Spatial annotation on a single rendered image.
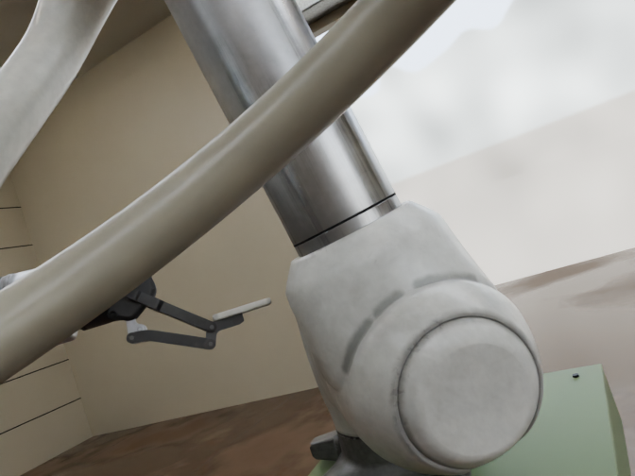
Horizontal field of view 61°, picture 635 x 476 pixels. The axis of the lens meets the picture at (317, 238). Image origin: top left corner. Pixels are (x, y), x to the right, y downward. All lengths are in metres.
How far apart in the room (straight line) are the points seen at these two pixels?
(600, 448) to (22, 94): 0.65
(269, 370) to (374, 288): 5.23
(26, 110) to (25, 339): 0.38
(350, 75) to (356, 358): 0.22
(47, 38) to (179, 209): 0.45
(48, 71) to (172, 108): 5.36
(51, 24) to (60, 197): 6.55
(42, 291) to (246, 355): 5.51
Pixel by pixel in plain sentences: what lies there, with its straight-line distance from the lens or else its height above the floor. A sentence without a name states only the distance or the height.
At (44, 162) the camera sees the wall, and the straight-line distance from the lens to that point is 7.37.
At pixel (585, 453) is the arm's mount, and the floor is 0.87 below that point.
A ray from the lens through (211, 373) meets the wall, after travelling 6.05.
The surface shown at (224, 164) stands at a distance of 0.23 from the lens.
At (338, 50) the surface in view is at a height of 1.22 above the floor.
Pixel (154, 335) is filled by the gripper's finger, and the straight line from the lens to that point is 0.64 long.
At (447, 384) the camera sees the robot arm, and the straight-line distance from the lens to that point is 0.38.
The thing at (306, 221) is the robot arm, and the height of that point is 1.17.
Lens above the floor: 1.14
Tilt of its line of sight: 3 degrees up
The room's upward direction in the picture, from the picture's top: 19 degrees counter-clockwise
